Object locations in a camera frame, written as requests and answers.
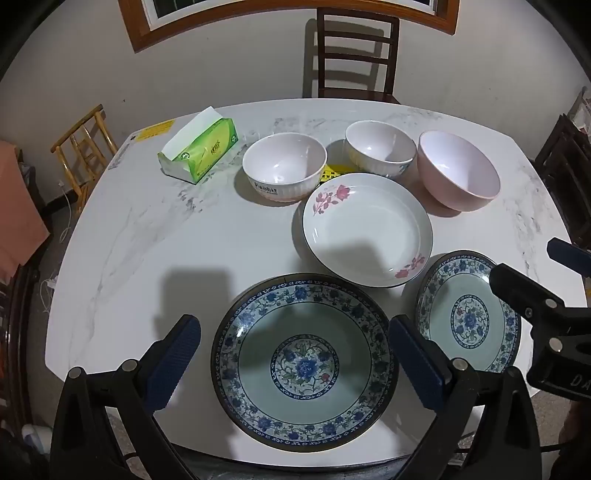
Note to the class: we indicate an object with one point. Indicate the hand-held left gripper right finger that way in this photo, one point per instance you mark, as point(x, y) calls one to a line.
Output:
point(415, 364)

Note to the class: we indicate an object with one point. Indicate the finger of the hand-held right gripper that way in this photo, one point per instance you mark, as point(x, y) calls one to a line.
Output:
point(570, 256)
point(526, 295)

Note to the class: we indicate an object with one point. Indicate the white plate with pink roses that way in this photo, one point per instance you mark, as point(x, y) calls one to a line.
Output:
point(369, 235)

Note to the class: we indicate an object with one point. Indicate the green tissue pack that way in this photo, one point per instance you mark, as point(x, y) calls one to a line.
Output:
point(203, 150)

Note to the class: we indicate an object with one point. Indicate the large blue floral plate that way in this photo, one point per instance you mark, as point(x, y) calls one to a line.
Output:
point(258, 355)

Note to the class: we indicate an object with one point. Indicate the yellow rectangular label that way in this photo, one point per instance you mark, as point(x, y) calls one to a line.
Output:
point(157, 129)

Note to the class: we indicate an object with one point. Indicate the white ribbed bowl pink base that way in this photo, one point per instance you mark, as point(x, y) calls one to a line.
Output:
point(284, 166)

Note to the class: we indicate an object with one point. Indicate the small blue floral plate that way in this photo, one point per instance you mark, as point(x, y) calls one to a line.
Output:
point(466, 295)

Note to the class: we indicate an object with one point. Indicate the dark wooden slat chair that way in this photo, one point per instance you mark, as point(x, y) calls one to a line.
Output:
point(355, 55)

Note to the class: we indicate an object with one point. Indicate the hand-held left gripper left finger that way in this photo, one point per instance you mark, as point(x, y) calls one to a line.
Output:
point(173, 364)

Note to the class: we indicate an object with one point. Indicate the bamboo chair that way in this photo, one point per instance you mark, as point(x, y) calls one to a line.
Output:
point(83, 147)

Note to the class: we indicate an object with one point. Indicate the orange cloth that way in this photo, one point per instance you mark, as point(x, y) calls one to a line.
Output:
point(18, 207)

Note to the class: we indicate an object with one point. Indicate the plain pink bowl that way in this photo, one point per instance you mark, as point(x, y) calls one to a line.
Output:
point(457, 170)

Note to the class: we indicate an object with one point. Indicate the white ribbed bowl yellow blue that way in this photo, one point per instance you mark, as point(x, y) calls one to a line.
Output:
point(378, 145)

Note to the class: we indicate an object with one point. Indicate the round yellow warning sticker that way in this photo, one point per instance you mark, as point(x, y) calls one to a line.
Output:
point(331, 171)

